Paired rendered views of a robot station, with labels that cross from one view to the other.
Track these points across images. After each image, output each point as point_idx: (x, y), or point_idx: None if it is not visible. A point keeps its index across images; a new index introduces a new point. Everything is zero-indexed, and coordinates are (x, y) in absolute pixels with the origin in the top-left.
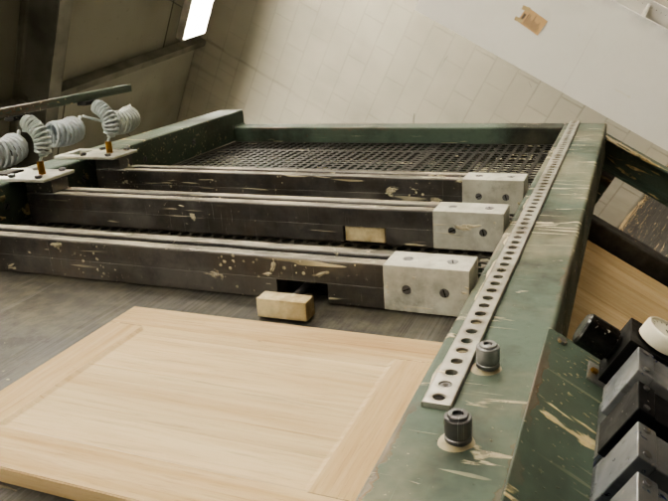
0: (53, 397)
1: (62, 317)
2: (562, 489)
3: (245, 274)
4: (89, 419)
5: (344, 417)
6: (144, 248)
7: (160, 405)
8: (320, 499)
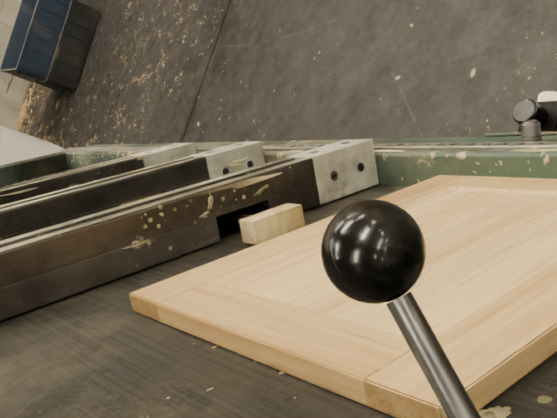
0: (362, 318)
1: (24, 367)
2: None
3: (178, 227)
4: (455, 289)
5: (537, 196)
6: (20, 249)
7: (449, 258)
8: None
